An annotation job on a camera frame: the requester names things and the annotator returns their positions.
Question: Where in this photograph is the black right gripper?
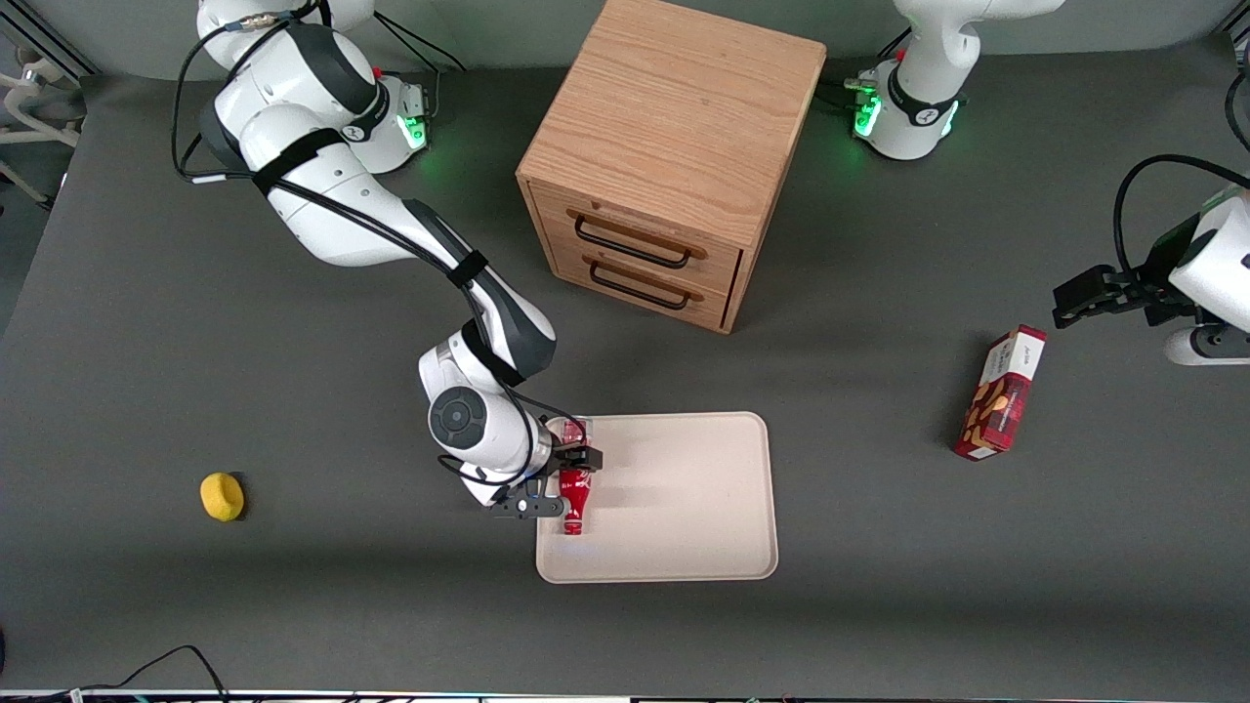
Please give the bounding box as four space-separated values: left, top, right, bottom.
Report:
490 420 604 521

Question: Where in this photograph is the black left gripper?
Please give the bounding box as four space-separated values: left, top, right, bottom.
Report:
1052 211 1218 329

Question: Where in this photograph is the red coke bottle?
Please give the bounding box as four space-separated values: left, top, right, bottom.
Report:
545 416 596 537

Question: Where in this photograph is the beige rectangular tray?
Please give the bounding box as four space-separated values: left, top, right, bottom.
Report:
536 411 780 586

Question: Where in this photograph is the red cookie box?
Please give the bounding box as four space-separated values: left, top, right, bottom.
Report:
953 324 1048 463

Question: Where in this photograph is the wooden drawer front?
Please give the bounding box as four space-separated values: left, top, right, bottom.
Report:
530 181 745 296
547 239 735 329

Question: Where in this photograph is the yellow lemon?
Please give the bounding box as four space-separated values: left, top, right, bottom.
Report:
199 472 246 523

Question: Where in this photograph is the wooden drawer cabinet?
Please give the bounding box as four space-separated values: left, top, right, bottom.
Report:
516 0 829 336

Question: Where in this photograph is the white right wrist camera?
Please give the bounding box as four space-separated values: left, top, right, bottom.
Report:
459 471 519 510

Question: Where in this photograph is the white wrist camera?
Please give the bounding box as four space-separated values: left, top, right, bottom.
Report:
459 471 519 510
1162 324 1250 368

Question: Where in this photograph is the black left arm loop cable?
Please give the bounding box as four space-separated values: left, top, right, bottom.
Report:
1113 153 1250 286

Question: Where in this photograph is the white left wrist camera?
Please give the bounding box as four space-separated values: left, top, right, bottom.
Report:
1162 324 1250 368

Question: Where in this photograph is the black metal drawer handle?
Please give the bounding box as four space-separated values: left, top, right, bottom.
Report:
588 259 693 312
573 215 693 270

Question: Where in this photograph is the black curved side cable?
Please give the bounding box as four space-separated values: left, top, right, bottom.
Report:
1225 70 1250 154

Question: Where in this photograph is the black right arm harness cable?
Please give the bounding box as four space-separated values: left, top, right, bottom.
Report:
172 5 589 487

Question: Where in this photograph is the black left arm base cable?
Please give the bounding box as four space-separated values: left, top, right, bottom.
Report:
818 27 914 110

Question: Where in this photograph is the black arm base cable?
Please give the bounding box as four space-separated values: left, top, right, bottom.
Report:
818 27 914 110
371 12 468 124

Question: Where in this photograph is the black table edge cable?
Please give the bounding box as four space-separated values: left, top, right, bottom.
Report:
54 644 231 700

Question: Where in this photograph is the black right arm base cable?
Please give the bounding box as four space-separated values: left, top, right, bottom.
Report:
371 12 468 124

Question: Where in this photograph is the metal frame stand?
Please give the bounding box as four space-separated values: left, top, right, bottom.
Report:
0 20 99 211

